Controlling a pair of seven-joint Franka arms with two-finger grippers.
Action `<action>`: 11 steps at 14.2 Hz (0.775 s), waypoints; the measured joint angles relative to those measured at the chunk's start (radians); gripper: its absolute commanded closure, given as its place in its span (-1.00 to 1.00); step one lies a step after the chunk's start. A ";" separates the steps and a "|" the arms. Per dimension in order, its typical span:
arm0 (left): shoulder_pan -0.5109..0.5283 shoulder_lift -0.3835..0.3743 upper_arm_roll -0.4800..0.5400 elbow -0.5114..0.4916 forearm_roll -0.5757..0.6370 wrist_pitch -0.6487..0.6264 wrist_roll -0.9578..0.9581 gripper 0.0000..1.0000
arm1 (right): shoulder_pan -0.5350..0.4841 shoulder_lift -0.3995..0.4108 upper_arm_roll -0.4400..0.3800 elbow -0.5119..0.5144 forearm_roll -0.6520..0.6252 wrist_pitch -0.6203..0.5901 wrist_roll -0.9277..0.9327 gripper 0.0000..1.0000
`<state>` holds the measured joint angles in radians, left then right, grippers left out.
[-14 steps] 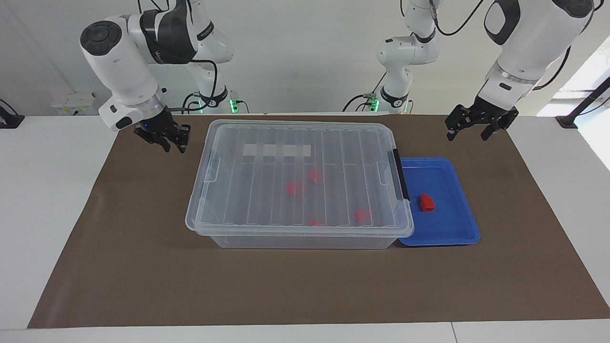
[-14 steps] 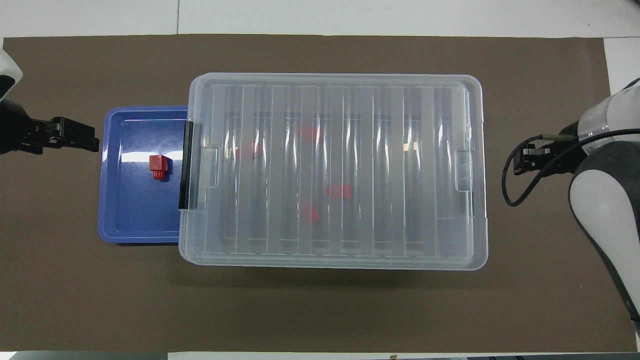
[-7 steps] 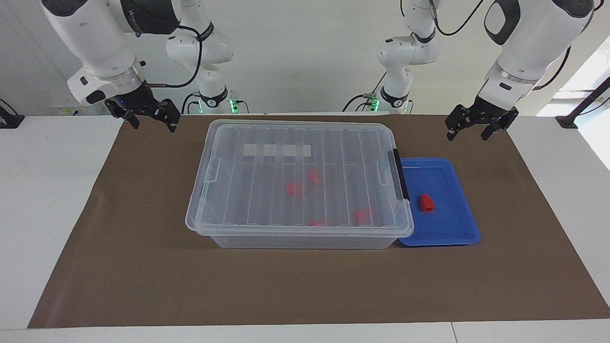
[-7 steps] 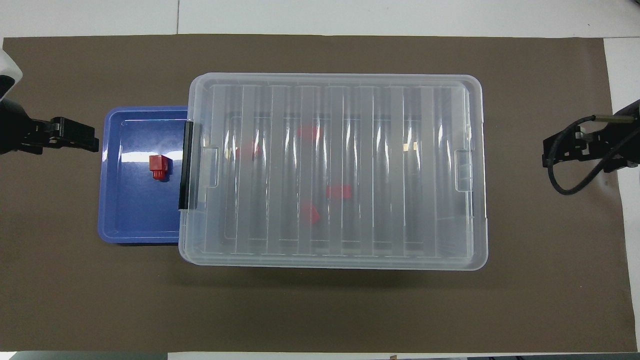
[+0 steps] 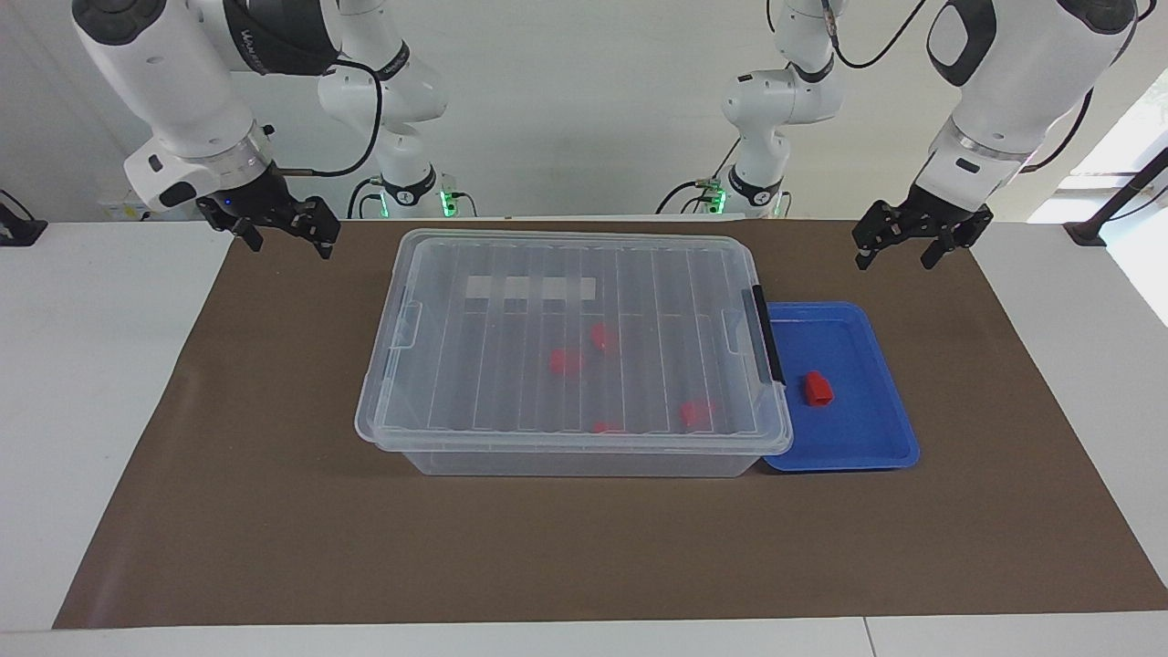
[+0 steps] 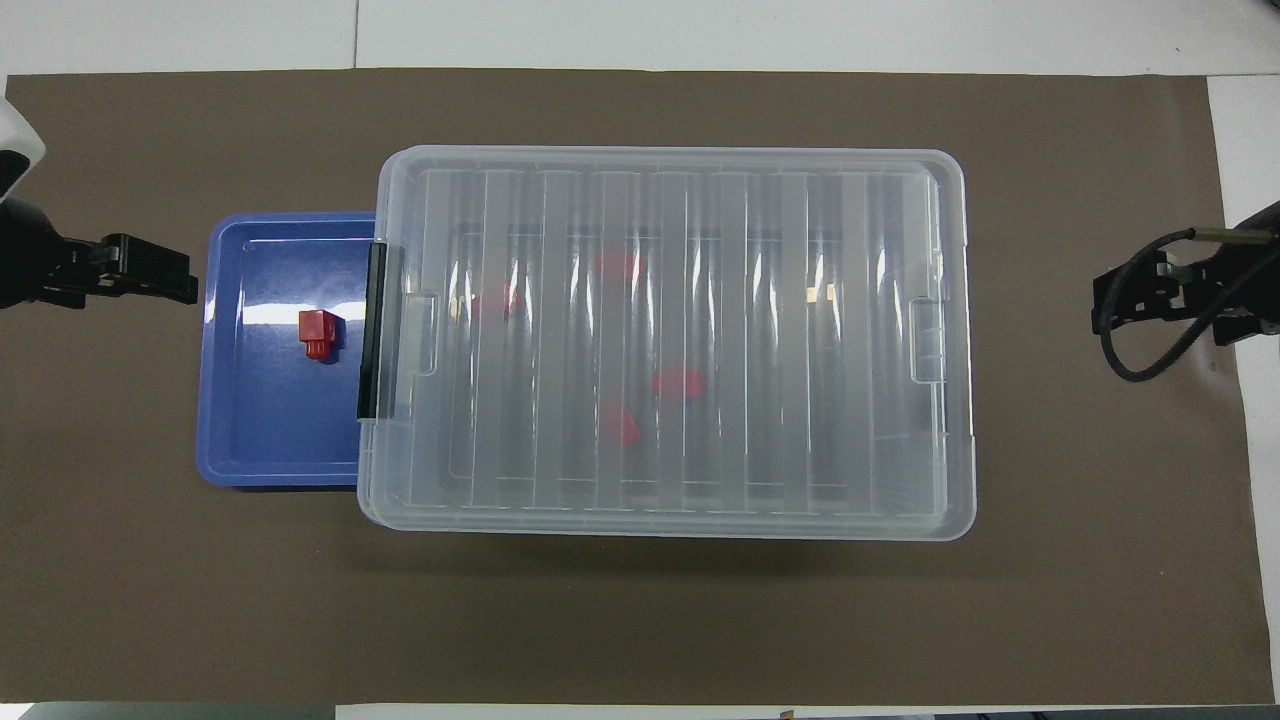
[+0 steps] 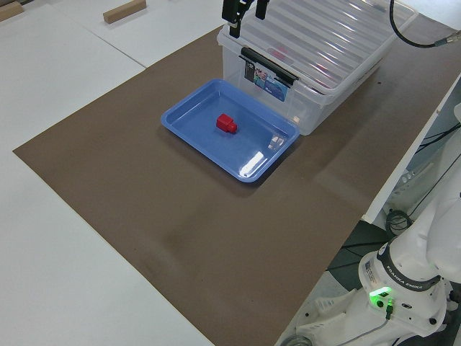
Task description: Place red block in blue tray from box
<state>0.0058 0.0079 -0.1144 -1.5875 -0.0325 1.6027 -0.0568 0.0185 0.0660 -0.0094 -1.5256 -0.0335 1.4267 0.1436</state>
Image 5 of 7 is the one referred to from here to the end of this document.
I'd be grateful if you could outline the clear ribbed box lid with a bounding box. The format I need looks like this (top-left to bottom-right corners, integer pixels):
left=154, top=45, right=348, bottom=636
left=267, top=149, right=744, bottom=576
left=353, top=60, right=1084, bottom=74
left=354, top=228, right=795, bottom=456

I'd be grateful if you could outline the black box latch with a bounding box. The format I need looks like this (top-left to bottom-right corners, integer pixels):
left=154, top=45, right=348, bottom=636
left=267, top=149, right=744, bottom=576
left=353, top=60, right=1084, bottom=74
left=751, top=285, right=787, bottom=387

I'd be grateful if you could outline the blue plastic tray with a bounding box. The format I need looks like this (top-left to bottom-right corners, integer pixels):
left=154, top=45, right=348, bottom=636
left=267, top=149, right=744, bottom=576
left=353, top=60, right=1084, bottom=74
left=762, top=301, right=921, bottom=473

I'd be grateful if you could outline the clear plastic storage box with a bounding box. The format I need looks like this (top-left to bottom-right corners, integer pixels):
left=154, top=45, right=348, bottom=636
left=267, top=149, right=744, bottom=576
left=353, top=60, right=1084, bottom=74
left=356, top=228, right=793, bottom=478

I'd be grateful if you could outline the bright window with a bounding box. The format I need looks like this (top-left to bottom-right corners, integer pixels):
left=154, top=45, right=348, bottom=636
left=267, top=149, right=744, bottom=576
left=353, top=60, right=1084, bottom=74
left=1027, top=68, right=1168, bottom=224

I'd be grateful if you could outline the brown table mat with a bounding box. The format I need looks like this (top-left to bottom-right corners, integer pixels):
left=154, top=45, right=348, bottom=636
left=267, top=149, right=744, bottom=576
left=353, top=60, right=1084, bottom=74
left=52, top=219, right=1168, bottom=631

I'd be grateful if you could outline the black base cable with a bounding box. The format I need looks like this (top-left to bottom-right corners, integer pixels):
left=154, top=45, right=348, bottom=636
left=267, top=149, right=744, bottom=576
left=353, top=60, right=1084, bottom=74
left=655, top=178, right=726, bottom=216
left=347, top=176, right=386, bottom=220

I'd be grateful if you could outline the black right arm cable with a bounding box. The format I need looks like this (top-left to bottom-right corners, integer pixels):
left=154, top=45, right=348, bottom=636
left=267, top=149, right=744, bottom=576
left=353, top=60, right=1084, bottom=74
left=269, top=57, right=384, bottom=179

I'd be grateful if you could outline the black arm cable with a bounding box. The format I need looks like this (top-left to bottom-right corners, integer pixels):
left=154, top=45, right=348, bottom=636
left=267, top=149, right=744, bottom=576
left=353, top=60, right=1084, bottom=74
left=269, top=57, right=384, bottom=179
left=819, top=0, right=1096, bottom=174

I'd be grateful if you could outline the black camera stand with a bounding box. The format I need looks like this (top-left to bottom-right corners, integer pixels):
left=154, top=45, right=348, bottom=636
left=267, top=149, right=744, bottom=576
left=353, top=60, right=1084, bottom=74
left=1063, top=146, right=1168, bottom=247

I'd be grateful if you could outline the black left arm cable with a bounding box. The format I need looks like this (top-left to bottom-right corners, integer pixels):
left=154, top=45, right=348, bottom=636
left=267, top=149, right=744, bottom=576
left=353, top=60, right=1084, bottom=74
left=819, top=0, right=1096, bottom=174

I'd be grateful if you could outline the black clamp mount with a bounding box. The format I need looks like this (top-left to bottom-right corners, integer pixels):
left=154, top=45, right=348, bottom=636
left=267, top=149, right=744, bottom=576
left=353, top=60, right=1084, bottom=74
left=0, top=190, right=48, bottom=247

